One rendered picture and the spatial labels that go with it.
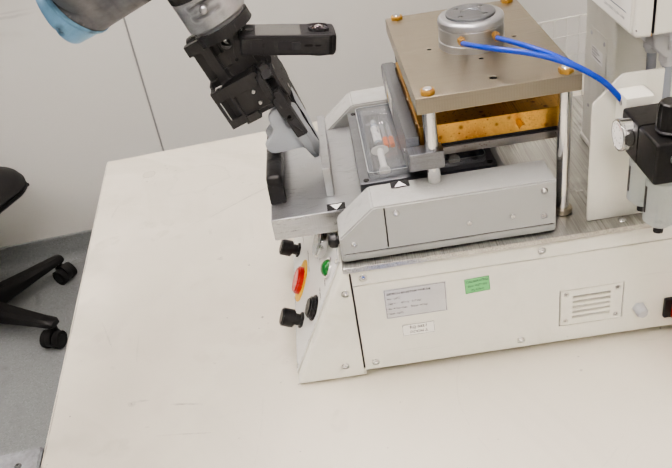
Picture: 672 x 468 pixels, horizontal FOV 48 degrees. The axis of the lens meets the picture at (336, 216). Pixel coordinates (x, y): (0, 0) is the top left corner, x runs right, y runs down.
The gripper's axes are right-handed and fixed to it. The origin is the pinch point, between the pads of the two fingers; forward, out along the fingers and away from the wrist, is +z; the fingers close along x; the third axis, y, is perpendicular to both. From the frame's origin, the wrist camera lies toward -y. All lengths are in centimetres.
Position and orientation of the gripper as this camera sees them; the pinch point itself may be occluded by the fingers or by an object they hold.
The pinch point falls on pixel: (317, 145)
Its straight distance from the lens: 98.5
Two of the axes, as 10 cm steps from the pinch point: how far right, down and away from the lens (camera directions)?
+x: 0.6, 5.4, -8.4
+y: -8.8, 4.2, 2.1
